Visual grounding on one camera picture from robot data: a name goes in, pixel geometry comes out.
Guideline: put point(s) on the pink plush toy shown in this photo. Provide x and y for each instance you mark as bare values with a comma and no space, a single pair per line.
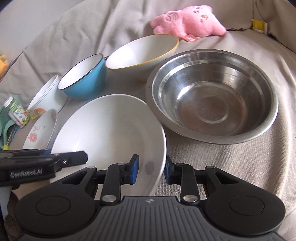
198,21

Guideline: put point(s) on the floral white plate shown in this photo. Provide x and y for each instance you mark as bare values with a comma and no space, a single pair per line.
42,131

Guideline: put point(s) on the yellow tag clip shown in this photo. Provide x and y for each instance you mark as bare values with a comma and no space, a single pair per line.
259,26

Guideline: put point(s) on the yellow-rimmed white bowl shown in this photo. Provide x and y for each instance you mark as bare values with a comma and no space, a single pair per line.
140,57

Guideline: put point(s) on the large white ceramic bowl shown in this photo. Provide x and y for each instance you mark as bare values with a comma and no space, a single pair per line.
111,129

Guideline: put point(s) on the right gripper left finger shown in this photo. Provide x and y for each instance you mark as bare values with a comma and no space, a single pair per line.
114,177

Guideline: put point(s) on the stainless steel bowl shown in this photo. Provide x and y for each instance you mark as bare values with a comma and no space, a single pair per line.
212,96

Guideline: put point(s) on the green towel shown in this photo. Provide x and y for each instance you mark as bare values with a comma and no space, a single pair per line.
8,127

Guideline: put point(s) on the blue enamel bowl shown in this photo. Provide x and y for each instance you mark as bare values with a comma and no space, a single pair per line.
86,79

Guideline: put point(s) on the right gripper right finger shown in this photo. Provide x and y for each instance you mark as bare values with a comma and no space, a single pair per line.
184,176

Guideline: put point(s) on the vitamin gummy bottle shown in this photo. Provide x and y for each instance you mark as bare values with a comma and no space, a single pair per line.
16,111

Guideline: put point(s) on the white paper cup bowl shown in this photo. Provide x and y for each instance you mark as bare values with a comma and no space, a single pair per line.
48,97

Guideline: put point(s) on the yellow duck plush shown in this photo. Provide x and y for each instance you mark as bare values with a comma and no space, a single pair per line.
3,64

